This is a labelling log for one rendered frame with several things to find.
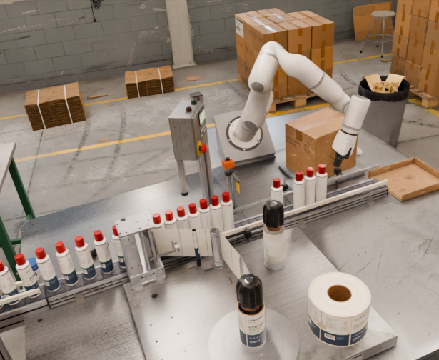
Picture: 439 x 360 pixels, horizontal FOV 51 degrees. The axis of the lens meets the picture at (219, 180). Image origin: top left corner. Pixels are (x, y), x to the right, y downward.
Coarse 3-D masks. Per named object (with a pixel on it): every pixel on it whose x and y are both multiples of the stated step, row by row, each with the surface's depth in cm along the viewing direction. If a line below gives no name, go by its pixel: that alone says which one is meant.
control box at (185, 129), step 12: (180, 108) 181; (192, 108) 180; (168, 120) 175; (180, 120) 174; (192, 120) 173; (204, 120) 188; (180, 132) 177; (192, 132) 176; (180, 144) 180; (192, 144) 179; (180, 156) 183; (192, 156) 182
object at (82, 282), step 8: (360, 184) 230; (368, 184) 229; (336, 192) 226; (344, 192) 225; (368, 192) 224; (344, 200) 220; (288, 208) 218; (320, 208) 216; (256, 216) 215; (288, 216) 213; (240, 224) 211; (264, 224) 209; (240, 232) 206; (168, 256) 196; (96, 272) 192; (120, 272) 191; (64, 280) 190; (80, 280) 189; (96, 280) 188; (64, 288) 186; (72, 288) 185; (48, 296) 182
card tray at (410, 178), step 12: (384, 168) 245; (396, 168) 248; (408, 168) 247; (420, 168) 246; (432, 168) 239; (396, 180) 238; (408, 180) 237; (420, 180) 236; (432, 180) 236; (396, 192) 229; (408, 192) 228; (420, 192) 225
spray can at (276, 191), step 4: (276, 180) 202; (280, 180) 202; (276, 184) 202; (280, 184) 203; (272, 188) 205; (276, 188) 203; (280, 188) 204; (272, 192) 205; (276, 192) 203; (280, 192) 204; (272, 196) 206; (276, 196) 205; (280, 196) 205; (280, 200) 206
